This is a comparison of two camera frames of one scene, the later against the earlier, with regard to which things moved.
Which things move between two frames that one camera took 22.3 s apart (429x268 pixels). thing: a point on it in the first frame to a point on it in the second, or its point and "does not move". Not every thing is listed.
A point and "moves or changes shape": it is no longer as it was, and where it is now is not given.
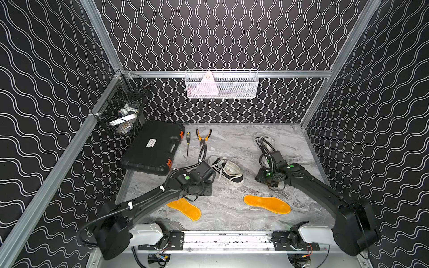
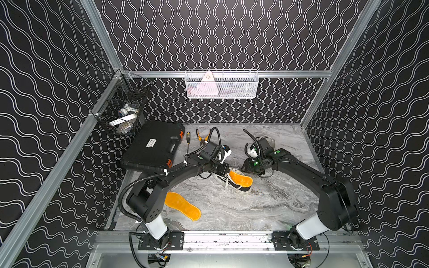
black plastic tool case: (153, 147) does not move
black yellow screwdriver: (188, 140) does not move
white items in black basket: (128, 115) does not move
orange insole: (184, 206) does not move
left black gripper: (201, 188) to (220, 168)
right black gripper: (259, 177) to (246, 167)
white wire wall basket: (222, 84) does not move
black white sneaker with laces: (227, 171) moves or changes shape
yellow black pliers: (205, 139) does not move
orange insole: (272, 204) to (244, 181)
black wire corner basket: (118, 111) does not move
